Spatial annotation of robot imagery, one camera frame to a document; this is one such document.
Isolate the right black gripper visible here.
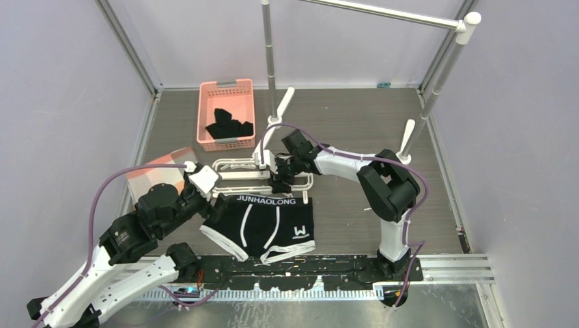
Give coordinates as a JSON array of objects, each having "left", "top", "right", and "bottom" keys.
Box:
[{"left": 268, "top": 154, "right": 302, "bottom": 194}]

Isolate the white clip hanger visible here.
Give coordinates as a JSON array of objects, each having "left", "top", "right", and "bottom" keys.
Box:
[{"left": 210, "top": 156, "right": 315, "bottom": 194}]

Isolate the black boxer briefs white trim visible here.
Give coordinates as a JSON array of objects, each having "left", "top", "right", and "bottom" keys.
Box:
[{"left": 199, "top": 194, "right": 316, "bottom": 264}]

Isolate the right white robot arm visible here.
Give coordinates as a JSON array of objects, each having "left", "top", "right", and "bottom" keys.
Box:
[{"left": 268, "top": 130, "right": 421, "bottom": 281}]

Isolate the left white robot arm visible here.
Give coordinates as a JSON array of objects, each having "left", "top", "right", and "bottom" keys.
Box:
[{"left": 27, "top": 184, "right": 216, "bottom": 327}]

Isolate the black garment in basket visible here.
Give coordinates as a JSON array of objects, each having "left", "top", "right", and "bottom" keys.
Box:
[{"left": 206, "top": 108, "right": 254, "bottom": 139}]

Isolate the pink checked cloth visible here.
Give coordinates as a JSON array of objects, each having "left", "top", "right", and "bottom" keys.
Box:
[{"left": 125, "top": 147, "right": 197, "bottom": 204}]

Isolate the pink plastic basket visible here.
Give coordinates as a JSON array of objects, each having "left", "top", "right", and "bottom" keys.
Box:
[{"left": 196, "top": 79, "right": 256, "bottom": 152}]

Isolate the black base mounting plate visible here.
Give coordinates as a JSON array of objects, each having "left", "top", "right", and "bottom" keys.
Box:
[{"left": 175, "top": 255, "right": 408, "bottom": 291}]

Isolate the silver clothes rack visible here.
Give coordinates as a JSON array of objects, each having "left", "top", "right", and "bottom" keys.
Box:
[{"left": 260, "top": 1, "right": 482, "bottom": 164}]

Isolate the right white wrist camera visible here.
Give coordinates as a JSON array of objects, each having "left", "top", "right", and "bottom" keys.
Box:
[{"left": 253, "top": 149, "right": 277, "bottom": 172}]

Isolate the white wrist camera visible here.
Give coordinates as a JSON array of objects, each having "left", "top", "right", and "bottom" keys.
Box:
[
  {"left": 184, "top": 161, "right": 221, "bottom": 201},
  {"left": 253, "top": 149, "right": 277, "bottom": 172}
]

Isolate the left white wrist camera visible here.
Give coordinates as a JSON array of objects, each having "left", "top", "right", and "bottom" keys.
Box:
[{"left": 184, "top": 161, "right": 221, "bottom": 201}]

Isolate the aluminium frame post right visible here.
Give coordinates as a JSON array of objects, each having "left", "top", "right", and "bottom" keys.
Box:
[{"left": 419, "top": 0, "right": 479, "bottom": 96}]

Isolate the aluminium frame post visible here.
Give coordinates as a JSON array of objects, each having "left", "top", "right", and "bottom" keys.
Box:
[
  {"left": 419, "top": 0, "right": 479, "bottom": 96},
  {"left": 95, "top": 0, "right": 164, "bottom": 95}
]

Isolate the aluminium frame post left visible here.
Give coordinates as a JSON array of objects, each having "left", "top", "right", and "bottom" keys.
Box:
[{"left": 95, "top": 0, "right": 164, "bottom": 95}]

